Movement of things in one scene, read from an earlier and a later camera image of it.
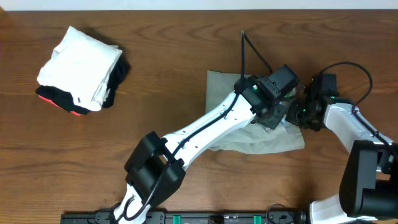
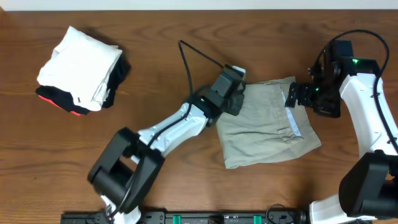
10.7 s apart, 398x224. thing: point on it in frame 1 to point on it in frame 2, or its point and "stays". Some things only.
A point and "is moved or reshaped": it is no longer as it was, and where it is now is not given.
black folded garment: x=121 y=70 stays
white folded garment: x=82 y=65 stays
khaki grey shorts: x=253 y=138 is moved or reshaped
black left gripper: x=273 y=117 to x=235 y=101
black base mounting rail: x=272 y=216 stays
